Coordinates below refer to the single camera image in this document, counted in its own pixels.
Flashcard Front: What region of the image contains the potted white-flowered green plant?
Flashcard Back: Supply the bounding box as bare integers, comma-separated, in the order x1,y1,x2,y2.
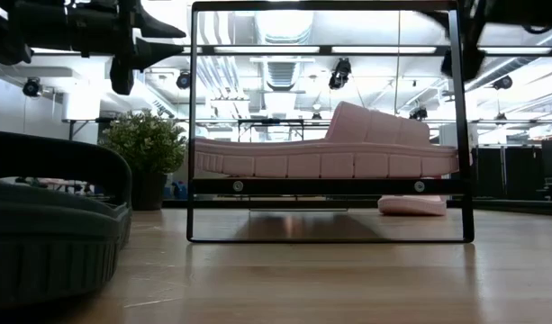
97,107,189,212

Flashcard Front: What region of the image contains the dark storage cabinet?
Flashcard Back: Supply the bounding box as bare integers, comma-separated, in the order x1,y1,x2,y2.
472,144,543,200

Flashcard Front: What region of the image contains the black aluminium table frame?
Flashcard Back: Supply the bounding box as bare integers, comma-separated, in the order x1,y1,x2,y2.
161,199,552,211

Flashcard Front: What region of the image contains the black rubber slide sandal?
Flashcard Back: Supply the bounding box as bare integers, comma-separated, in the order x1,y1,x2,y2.
0,130,133,311

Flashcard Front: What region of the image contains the black linear ceiling light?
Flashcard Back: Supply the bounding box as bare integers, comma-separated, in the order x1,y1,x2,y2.
30,43,552,57

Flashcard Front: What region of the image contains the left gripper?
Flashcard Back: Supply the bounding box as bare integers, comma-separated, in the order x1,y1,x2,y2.
66,0,192,96

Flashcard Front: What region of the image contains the black-framed wooden board shelf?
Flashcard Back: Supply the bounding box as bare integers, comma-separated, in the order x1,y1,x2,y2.
186,0,475,245

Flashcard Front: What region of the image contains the pink rubber slide sandal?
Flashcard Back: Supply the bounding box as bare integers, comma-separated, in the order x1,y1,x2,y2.
194,101,461,179
376,194,448,217

